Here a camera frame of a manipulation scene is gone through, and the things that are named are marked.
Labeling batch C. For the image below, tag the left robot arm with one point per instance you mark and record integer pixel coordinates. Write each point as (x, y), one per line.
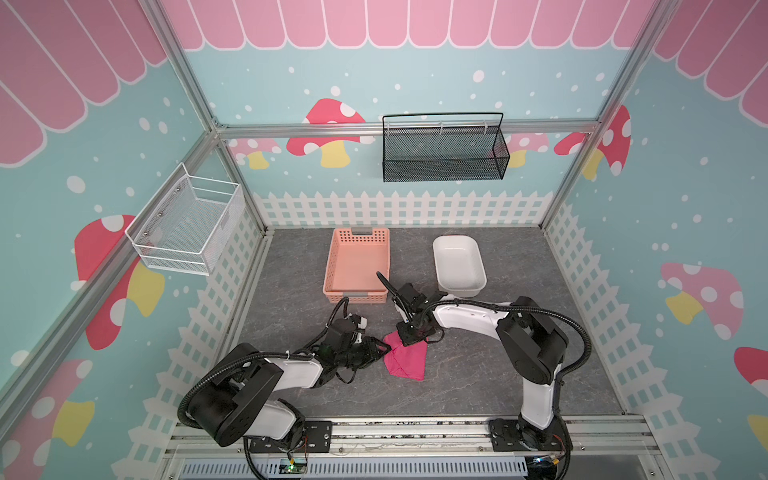
(234, 401)

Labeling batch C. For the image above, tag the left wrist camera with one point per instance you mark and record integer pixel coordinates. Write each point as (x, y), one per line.
(358, 324)

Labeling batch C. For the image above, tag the pink perforated plastic basket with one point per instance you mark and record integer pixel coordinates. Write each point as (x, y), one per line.
(356, 256)

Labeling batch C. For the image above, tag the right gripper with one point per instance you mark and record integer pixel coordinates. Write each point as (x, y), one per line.
(405, 306)

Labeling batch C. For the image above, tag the white oval plastic tub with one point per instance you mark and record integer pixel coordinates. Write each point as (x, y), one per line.
(459, 265)

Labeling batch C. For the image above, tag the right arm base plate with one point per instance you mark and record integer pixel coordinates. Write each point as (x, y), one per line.
(517, 435)

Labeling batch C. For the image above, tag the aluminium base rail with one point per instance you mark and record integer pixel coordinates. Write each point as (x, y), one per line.
(440, 436)

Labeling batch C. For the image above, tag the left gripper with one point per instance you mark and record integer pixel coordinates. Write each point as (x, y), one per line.
(371, 351)

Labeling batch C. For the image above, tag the black wire mesh wall basket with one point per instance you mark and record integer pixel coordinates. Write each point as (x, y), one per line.
(436, 147)

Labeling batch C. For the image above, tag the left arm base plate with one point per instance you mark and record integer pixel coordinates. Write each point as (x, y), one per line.
(305, 437)

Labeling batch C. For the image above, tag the white wire mesh wall basket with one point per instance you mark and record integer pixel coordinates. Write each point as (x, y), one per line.
(187, 224)

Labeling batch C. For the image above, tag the magenta paper napkin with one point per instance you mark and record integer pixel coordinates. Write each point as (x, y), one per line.
(407, 362)

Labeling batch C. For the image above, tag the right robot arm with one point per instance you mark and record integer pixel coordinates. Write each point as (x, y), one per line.
(543, 346)

